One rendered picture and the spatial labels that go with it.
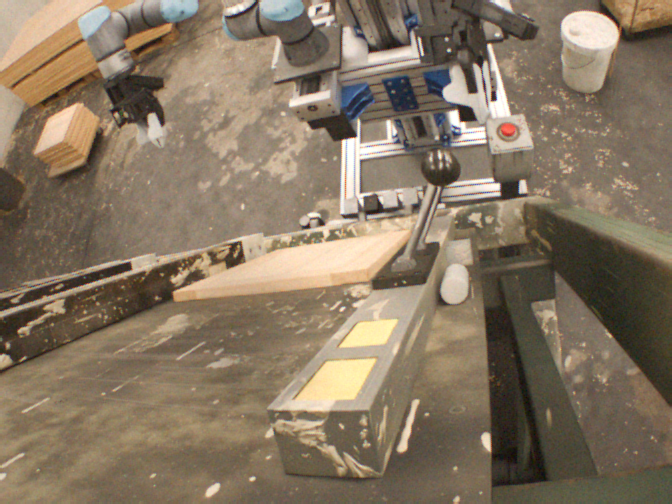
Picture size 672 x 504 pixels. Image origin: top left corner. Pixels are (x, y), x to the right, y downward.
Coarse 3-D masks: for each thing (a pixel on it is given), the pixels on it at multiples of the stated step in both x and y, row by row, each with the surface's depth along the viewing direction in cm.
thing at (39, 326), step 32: (192, 256) 90; (224, 256) 102; (256, 256) 117; (96, 288) 63; (128, 288) 70; (160, 288) 78; (0, 320) 45; (32, 320) 50; (64, 320) 55; (96, 320) 61; (0, 352) 44; (32, 352) 49
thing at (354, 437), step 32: (448, 224) 85; (416, 288) 37; (352, 320) 31; (416, 320) 31; (320, 352) 26; (352, 352) 25; (384, 352) 24; (416, 352) 29; (384, 384) 20; (288, 416) 19; (320, 416) 18; (352, 416) 18; (384, 416) 19; (288, 448) 19; (320, 448) 18; (352, 448) 18; (384, 448) 19
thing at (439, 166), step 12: (432, 156) 38; (444, 156) 38; (420, 168) 40; (432, 168) 38; (444, 168) 38; (456, 168) 38; (432, 180) 39; (444, 180) 39; (432, 192) 40; (432, 204) 41; (420, 216) 41; (420, 228) 41; (408, 252) 42; (396, 264) 41; (408, 264) 41
